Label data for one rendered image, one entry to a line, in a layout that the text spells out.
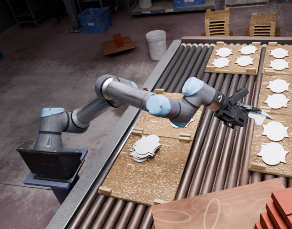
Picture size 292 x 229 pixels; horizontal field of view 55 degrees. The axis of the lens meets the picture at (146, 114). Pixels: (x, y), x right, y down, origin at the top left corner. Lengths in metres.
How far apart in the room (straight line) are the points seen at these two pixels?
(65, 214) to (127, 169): 0.34
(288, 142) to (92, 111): 0.98
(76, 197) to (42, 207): 1.32
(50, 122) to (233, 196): 0.95
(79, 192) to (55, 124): 0.38
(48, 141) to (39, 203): 1.29
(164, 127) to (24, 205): 1.66
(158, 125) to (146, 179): 0.39
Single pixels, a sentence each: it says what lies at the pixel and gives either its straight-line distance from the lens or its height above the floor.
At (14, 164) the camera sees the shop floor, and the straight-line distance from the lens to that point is 3.27.
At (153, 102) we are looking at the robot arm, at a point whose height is 1.41.
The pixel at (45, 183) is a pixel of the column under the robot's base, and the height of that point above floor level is 0.87.
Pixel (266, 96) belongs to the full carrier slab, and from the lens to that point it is 1.79.
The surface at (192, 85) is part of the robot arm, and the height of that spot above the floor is 1.41.
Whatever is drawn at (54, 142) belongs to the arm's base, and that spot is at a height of 1.04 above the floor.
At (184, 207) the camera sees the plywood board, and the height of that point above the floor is 1.04.
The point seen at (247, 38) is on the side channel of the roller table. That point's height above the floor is 0.95.
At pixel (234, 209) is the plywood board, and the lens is 1.10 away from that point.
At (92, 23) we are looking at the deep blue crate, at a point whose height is 0.21.
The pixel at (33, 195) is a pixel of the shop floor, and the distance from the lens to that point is 2.85.
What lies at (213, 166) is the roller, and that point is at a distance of 1.38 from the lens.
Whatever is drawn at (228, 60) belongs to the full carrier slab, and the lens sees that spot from 2.16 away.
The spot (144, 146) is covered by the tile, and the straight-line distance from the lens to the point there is 1.42.
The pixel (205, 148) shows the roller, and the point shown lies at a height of 0.92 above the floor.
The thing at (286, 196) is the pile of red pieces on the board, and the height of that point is 1.31.
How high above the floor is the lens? 1.96
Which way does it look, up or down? 37 degrees down
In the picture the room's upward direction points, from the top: 11 degrees counter-clockwise
